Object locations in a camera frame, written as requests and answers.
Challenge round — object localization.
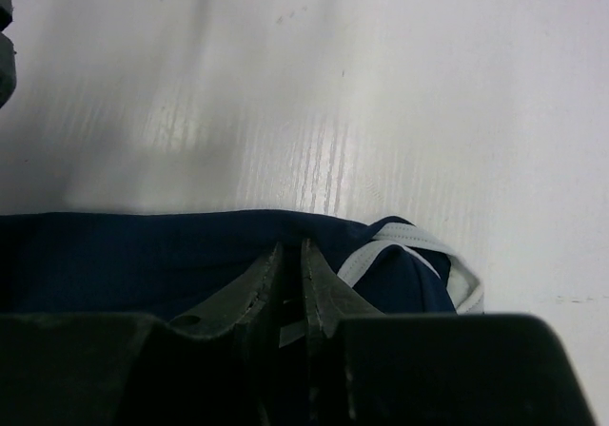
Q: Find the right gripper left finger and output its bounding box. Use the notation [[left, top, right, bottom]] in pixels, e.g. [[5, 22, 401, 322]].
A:
[[143, 244, 284, 425]]

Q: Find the navy blue underwear white trim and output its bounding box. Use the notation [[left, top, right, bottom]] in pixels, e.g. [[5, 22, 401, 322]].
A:
[[0, 209, 485, 351]]

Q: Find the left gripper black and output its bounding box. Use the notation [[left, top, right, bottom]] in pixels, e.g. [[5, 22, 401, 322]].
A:
[[0, 0, 17, 107]]

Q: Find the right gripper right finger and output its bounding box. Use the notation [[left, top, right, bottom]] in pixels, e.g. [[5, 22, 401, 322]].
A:
[[301, 240, 391, 425]]

